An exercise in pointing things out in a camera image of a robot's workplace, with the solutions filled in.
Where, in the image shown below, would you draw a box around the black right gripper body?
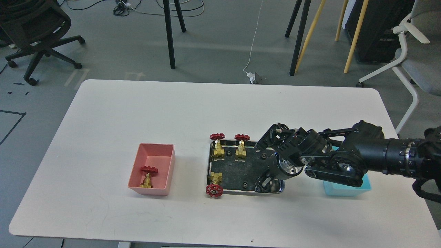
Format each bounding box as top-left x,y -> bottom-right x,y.
264,153 -> 304,181

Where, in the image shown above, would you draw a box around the brass valve red handle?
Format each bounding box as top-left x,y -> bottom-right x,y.
139,166 -> 158,188

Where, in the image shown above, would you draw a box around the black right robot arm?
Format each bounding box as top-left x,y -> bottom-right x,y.
255,120 -> 441,203

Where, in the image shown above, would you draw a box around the brass valve back right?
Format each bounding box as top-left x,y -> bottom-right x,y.
234,134 -> 250,162

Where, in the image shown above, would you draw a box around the brass valve front left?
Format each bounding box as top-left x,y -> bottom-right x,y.
206,172 -> 223,197

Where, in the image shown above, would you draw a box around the blue plastic box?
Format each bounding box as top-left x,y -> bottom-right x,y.
322,146 -> 373,197

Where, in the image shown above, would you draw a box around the brass valve back left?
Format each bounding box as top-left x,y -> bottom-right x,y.
209,133 -> 225,161

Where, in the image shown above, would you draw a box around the pink plastic box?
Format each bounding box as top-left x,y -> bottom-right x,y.
128,143 -> 175,196

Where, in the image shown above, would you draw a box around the metal tray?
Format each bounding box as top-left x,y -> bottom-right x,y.
206,139 -> 285,195

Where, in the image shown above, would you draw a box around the white power adapter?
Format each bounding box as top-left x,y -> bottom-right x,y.
247,72 -> 264,85

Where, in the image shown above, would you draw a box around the black cabinet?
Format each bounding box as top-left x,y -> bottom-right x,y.
355,0 -> 415,63

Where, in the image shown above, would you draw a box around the black tripod right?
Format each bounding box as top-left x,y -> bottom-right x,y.
285,0 -> 311,76

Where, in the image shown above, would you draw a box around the black tripod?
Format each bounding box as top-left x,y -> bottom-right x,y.
285,0 -> 311,76
163,0 -> 186,69

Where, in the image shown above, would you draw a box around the wooden easel legs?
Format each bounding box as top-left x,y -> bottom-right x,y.
294,0 -> 369,73

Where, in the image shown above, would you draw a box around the black tripod left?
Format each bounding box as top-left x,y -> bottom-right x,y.
163,0 -> 186,69

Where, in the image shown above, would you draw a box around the black office chair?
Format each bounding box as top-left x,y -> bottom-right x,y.
1,0 -> 85,86

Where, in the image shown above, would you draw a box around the white cable on floor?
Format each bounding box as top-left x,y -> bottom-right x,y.
243,0 -> 264,74

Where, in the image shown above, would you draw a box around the black cables on floor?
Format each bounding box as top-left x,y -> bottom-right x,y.
57,0 -> 205,18

